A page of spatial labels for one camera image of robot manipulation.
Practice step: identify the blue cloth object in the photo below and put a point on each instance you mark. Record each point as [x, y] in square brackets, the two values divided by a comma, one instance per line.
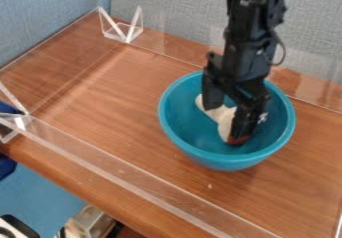
[7, 162]

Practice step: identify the metal frame under table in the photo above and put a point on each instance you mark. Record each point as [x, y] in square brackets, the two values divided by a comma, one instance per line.
[90, 223]

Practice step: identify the clear acrylic barrier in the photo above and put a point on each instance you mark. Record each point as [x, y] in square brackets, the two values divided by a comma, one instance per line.
[309, 77]
[161, 209]

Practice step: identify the black and white object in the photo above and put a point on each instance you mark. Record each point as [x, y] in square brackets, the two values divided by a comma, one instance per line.
[12, 228]

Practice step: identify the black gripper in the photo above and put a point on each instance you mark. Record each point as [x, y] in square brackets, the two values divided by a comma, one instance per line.
[234, 75]

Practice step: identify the clear acrylic corner bracket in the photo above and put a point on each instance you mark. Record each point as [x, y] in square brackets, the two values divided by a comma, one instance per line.
[123, 32]

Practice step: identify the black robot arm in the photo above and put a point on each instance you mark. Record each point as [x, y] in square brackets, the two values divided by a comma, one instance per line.
[253, 19]

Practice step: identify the clear acrylic front barrier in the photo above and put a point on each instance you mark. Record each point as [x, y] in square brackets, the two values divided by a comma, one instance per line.
[161, 209]

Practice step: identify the brown and white mushroom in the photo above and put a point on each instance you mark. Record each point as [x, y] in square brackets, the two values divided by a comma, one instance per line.
[222, 116]

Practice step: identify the blue plastic bowl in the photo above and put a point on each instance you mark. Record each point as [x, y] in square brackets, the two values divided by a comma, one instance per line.
[194, 132]

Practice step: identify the clear acrylic back barrier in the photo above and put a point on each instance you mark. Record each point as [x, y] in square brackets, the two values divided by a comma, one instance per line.
[309, 77]

